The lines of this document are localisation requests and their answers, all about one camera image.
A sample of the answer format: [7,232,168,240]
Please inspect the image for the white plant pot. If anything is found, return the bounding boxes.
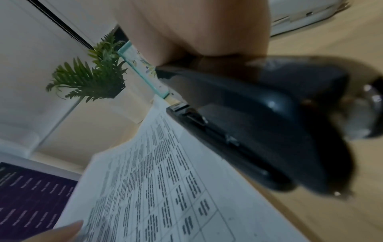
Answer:
[112,88,157,125]

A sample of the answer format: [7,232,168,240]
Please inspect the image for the person's right hand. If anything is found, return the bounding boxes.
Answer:
[111,0,271,67]

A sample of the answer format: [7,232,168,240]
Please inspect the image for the teal floral box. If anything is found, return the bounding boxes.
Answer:
[117,40,172,99]

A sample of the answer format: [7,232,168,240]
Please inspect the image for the black stapler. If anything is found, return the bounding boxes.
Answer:
[155,55,383,202]

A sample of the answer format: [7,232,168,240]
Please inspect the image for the green fern plant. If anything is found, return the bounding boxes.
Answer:
[45,30,128,104]

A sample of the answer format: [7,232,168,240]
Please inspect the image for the printed white paper sheets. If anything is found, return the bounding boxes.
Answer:
[53,94,312,242]

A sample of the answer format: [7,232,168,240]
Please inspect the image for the white plastic folder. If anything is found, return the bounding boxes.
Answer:
[267,0,352,38]

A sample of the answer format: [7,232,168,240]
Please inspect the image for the dark purple keyboard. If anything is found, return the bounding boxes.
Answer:
[0,161,79,242]

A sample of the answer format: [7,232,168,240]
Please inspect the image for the person's left hand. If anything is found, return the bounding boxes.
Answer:
[38,220,85,242]

